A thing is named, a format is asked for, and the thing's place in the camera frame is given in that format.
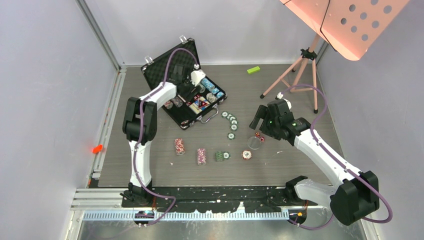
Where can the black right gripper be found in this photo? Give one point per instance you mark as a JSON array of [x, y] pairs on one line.
[[260, 114]]

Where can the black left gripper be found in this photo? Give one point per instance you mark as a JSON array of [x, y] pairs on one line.
[[193, 90]]

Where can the clear dealer button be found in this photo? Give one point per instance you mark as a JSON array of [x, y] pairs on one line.
[[254, 143]]

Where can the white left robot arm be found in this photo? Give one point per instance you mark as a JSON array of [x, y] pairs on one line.
[[140, 125]]

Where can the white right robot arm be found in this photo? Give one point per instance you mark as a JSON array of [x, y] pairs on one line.
[[352, 195]]

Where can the black poker set case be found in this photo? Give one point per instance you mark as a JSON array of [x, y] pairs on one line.
[[186, 54]]

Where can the blue-orange chip row in case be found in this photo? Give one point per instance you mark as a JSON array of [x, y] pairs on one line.
[[177, 101]]

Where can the blue chip row in case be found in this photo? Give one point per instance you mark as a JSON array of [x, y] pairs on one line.
[[212, 88]]

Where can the red chip row in case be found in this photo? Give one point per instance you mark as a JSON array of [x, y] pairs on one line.
[[168, 104]]

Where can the card deck in case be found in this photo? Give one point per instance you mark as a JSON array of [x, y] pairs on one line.
[[199, 105]]

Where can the green 20 chip lone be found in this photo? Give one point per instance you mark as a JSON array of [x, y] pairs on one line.
[[231, 136]]

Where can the grey chip row in case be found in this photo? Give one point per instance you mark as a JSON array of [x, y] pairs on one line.
[[211, 97]]

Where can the red 100 chip stack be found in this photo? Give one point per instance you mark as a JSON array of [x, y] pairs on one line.
[[246, 154]]

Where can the green block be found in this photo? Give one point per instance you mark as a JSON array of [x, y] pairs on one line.
[[253, 70]]

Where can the green 20 chip beside stack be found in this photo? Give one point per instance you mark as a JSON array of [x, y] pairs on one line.
[[226, 155]]

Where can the pink tripod stand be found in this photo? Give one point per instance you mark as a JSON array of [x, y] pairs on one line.
[[307, 55]]

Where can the green chip stack lying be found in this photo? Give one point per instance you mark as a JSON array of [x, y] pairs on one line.
[[219, 156]]

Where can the purple white chip roll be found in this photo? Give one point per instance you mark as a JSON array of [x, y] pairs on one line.
[[201, 156]]

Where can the red white chip roll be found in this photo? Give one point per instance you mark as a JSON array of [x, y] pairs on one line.
[[179, 146]]

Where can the pink perforated panel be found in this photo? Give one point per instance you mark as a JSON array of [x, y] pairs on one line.
[[349, 26]]

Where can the orange clip on rail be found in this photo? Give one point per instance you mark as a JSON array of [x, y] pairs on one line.
[[97, 149]]

